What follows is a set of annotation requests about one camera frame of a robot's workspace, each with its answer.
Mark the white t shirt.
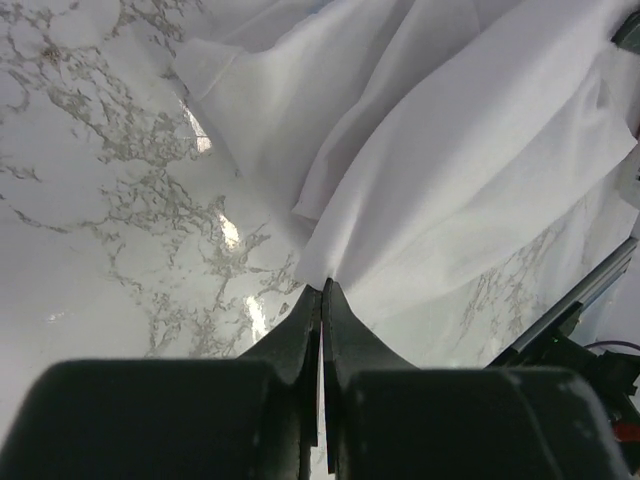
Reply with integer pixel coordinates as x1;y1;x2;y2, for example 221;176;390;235
172;0;640;321

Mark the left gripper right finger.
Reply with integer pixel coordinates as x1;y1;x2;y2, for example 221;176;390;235
321;281;630;479

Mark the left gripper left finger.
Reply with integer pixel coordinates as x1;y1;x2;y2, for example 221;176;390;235
1;288;321;479

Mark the aluminium frame rail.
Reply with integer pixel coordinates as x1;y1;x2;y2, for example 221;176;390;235
488;237;638;367

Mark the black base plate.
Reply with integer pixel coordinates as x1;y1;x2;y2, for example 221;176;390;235
487;299;640;454

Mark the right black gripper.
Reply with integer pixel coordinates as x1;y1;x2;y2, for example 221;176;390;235
611;9;640;53

